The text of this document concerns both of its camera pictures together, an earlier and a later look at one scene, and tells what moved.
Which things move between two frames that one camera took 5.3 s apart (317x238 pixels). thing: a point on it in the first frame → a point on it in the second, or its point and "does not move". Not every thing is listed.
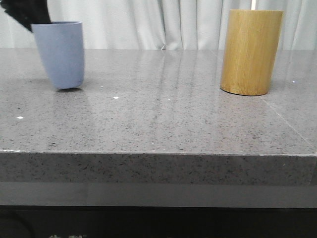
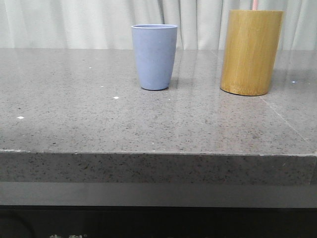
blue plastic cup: x=61 y=45 → x=155 y=46
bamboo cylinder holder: x=251 y=51 does not move
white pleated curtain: x=163 y=24 does not move
